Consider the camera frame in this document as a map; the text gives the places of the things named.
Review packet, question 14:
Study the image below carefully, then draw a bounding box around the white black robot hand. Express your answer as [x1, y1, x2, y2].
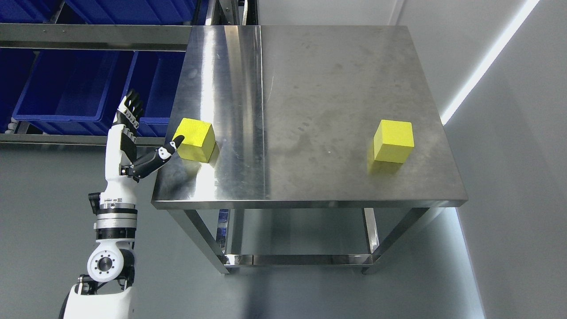
[99, 89, 185, 209]

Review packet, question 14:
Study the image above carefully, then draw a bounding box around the yellow foam block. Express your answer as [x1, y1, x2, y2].
[173, 118, 215, 163]
[373, 119, 415, 163]

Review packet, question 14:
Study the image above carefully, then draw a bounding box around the blue plastic bin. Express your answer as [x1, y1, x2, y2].
[65, 0, 209, 25]
[13, 49, 134, 136]
[122, 51, 185, 137]
[0, 0, 61, 23]

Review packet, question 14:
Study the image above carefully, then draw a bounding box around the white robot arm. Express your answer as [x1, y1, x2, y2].
[58, 192, 138, 319]

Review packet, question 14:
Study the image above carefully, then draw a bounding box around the stainless steel table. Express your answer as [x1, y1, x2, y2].
[151, 25, 468, 274]

